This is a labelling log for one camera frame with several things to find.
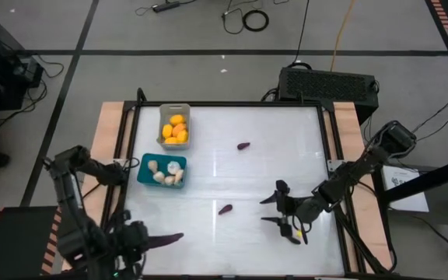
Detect teal plastic basket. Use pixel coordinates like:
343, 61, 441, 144
136, 152, 188, 190

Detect white paper sheet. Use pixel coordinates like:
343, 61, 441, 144
380, 165, 430, 213

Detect black power strip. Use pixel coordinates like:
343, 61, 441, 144
152, 1, 181, 13

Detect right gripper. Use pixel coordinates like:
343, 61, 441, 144
259, 179, 320, 238

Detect coiled black cable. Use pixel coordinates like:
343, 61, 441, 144
242, 9, 270, 33

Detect black metal stand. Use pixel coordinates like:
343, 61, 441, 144
371, 153, 448, 260

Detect black cable bundle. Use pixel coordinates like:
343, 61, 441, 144
261, 88, 280, 103

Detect long black cable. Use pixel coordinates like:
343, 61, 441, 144
288, 0, 311, 69

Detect long yellow cable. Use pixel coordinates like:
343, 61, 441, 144
329, 0, 355, 72

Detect thin black cable with plug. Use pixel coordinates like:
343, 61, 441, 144
221, 0, 266, 36

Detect dark purple eggplant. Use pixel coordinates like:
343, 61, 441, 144
147, 232, 185, 251

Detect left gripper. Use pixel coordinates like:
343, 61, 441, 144
119, 220, 163, 265

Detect black table frame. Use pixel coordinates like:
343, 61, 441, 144
91, 100, 398, 280

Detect tan wooden side board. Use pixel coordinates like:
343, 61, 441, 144
323, 101, 393, 273
61, 101, 134, 272

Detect grey plastic basket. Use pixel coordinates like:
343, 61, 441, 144
156, 103, 192, 152

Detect black computer case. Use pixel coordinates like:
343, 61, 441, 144
277, 67, 380, 124

